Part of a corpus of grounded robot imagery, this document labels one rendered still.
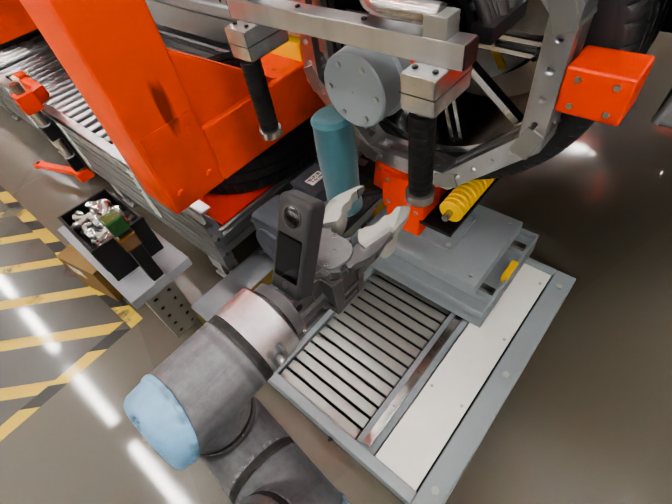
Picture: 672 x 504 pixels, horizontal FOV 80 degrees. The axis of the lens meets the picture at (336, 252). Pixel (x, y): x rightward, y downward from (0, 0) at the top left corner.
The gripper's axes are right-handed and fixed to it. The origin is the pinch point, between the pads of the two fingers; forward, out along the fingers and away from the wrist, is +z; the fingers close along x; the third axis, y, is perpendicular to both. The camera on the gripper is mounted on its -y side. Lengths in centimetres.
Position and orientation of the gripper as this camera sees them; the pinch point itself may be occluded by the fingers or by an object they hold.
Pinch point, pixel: (380, 197)
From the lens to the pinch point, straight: 52.7
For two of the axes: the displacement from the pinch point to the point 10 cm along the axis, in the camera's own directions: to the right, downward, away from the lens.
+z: 6.5, -6.4, 4.2
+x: 7.5, 4.4, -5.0
